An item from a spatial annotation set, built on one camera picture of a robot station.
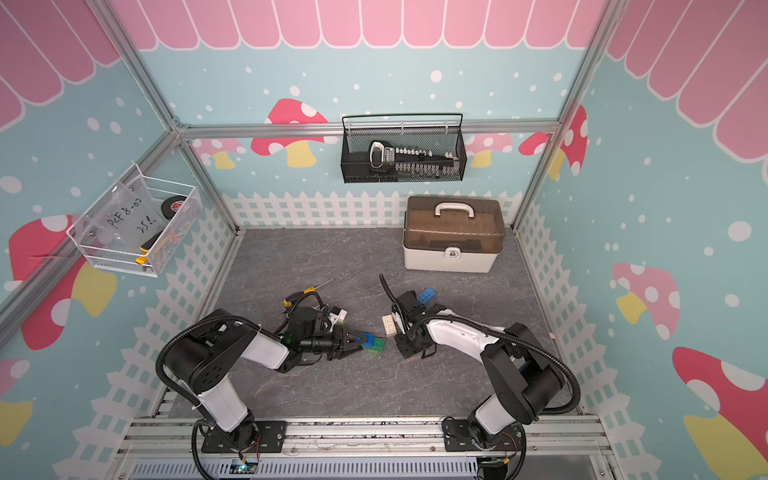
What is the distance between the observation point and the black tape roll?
80 cm

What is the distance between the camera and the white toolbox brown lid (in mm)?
945

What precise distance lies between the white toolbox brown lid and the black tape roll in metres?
0.66
